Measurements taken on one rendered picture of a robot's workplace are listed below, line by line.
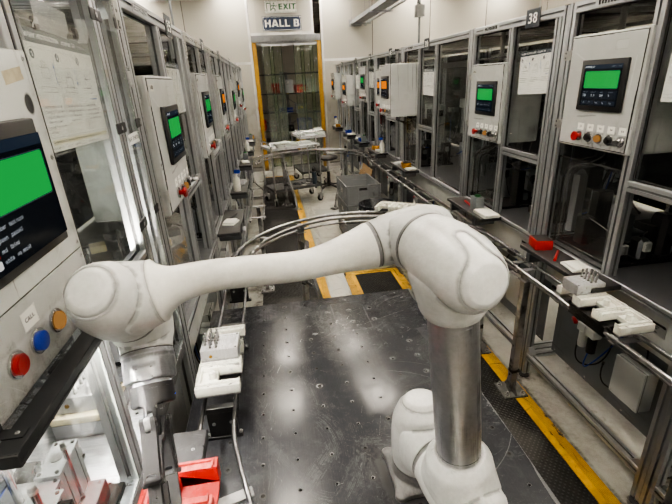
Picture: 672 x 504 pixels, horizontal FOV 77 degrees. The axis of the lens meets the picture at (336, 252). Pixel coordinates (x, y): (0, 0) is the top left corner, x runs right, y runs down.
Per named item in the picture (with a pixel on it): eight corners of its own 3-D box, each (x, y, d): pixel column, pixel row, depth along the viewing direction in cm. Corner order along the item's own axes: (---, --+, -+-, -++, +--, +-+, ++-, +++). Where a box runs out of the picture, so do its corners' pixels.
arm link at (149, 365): (112, 355, 73) (116, 391, 71) (168, 343, 75) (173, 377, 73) (128, 360, 81) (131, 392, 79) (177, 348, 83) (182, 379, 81)
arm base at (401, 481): (431, 432, 139) (432, 419, 136) (460, 492, 118) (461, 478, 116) (377, 441, 136) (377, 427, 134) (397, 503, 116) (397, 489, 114)
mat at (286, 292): (340, 326, 326) (340, 325, 326) (262, 336, 319) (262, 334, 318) (293, 175, 863) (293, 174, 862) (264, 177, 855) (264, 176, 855)
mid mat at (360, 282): (434, 317, 332) (434, 316, 331) (365, 326, 325) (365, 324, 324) (397, 266, 423) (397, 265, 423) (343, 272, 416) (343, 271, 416)
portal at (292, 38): (327, 166, 933) (320, 33, 834) (265, 171, 915) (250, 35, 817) (327, 165, 942) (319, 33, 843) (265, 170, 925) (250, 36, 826)
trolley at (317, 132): (333, 184, 772) (330, 129, 735) (302, 187, 757) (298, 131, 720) (321, 175, 847) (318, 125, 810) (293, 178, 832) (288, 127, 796)
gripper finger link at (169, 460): (144, 422, 74) (146, 418, 76) (158, 479, 76) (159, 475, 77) (167, 416, 75) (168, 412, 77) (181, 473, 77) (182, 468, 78)
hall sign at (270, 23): (301, 29, 824) (300, 15, 815) (263, 31, 815) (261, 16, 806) (301, 30, 828) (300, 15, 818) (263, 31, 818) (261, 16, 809)
